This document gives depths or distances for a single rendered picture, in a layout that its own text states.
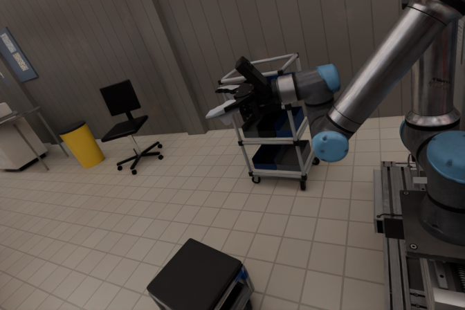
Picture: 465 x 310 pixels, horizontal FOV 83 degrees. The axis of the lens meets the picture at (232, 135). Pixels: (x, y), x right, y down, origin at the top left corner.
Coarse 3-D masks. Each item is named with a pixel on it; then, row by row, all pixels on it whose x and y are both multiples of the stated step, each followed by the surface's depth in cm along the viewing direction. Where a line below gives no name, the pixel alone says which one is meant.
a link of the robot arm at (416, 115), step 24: (408, 0) 56; (456, 24) 56; (432, 48) 58; (456, 48) 58; (432, 72) 60; (432, 96) 63; (408, 120) 69; (432, 120) 65; (456, 120) 64; (408, 144) 72
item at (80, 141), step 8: (80, 120) 395; (64, 128) 383; (72, 128) 368; (80, 128) 372; (88, 128) 387; (64, 136) 366; (72, 136) 367; (80, 136) 373; (88, 136) 382; (72, 144) 372; (80, 144) 375; (88, 144) 382; (96, 144) 397; (72, 152) 386; (80, 152) 379; (88, 152) 383; (96, 152) 393; (80, 160) 386; (88, 160) 387; (96, 160) 393
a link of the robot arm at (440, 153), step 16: (432, 144) 60; (448, 144) 59; (464, 144) 57; (432, 160) 59; (448, 160) 56; (464, 160) 54; (432, 176) 61; (448, 176) 57; (464, 176) 55; (432, 192) 62; (448, 192) 58; (464, 192) 56; (464, 208) 58
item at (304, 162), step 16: (288, 64) 179; (224, 80) 192; (240, 80) 186; (224, 96) 200; (288, 112) 181; (256, 128) 208; (272, 128) 207; (288, 128) 204; (304, 128) 206; (240, 144) 217; (256, 144) 210; (272, 144) 203; (288, 144) 196; (304, 144) 230; (256, 160) 235; (272, 160) 231; (288, 160) 222; (304, 160) 216; (256, 176) 234; (288, 176) 213; (304, 176) 204
